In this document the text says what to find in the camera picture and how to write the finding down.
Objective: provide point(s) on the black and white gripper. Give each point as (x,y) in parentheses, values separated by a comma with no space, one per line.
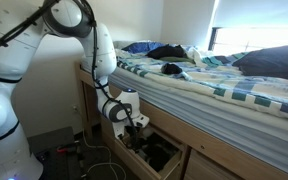
(130,128)

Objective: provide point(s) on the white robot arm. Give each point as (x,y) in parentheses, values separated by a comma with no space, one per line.
(40,41)

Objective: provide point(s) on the black clothes in drawer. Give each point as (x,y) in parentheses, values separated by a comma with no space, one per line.
(155,150)

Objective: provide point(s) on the small black sock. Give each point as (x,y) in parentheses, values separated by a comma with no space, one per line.
(170,68)

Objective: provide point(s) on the dark purple pillow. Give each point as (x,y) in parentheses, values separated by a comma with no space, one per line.
(270,62)

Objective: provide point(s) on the light blue mattress sheet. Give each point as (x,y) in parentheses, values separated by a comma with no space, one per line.
(237,121)

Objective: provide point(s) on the blue pillow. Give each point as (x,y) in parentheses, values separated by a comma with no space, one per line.
(140,47)

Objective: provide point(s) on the striped blue white duvet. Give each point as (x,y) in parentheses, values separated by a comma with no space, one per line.
(203,74)

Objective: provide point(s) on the dark purple clothing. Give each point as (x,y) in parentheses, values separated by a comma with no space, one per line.
(167,51)

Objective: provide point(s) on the red black clamp left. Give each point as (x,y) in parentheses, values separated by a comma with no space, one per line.
(67,148)

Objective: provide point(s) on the wooden bed frame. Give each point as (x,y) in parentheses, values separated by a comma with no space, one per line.
(215,140)

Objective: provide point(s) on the window with white blind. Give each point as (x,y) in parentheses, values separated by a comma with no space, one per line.
(246,25)

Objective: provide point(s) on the open wooden drawer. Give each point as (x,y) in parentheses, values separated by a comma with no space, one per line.
(172,169)

